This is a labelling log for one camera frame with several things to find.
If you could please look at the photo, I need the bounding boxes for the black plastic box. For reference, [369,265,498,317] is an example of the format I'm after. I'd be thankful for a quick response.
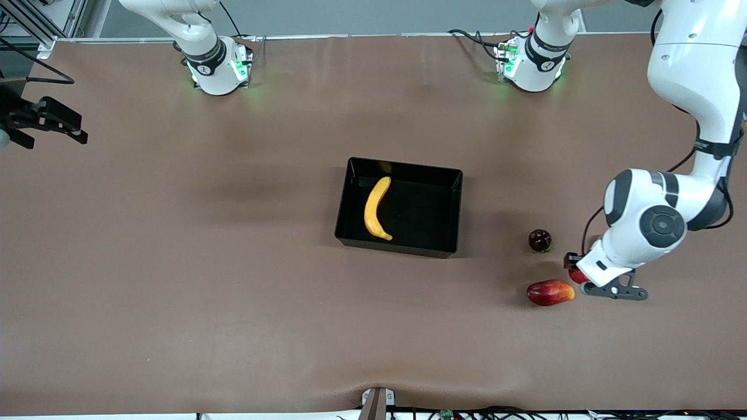
[334,156,464,259]

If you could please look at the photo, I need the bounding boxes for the yellow banana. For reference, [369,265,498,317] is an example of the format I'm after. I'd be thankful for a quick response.
[364,176,393,242]

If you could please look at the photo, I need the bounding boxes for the red mango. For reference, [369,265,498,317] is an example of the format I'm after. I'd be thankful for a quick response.
[526,279,575,307]

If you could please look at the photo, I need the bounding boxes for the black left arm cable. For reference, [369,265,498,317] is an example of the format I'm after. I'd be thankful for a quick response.
[581,205,606,257]

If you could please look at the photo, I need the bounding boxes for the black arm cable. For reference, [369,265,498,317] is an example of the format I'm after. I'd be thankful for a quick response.
[581,205,606,257]
[0,36,76,85]

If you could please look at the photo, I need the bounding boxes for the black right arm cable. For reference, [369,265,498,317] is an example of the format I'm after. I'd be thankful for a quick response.
[0,36,76,85]

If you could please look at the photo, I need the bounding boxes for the aluminium frame profile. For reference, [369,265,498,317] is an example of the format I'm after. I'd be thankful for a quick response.
[0,0,88,59]

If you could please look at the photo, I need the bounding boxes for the black right base cable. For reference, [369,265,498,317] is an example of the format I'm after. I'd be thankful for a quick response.
[219,0,257,41]

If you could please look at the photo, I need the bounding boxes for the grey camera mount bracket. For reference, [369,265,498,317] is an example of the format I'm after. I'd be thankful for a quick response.
[357,387,396,420]

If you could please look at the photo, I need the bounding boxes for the black left base cables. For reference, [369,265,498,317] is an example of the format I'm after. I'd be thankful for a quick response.
[448,28,515,62]

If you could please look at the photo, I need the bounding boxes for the metal table edge rail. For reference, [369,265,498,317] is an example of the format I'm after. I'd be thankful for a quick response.
[55,31,654,43]

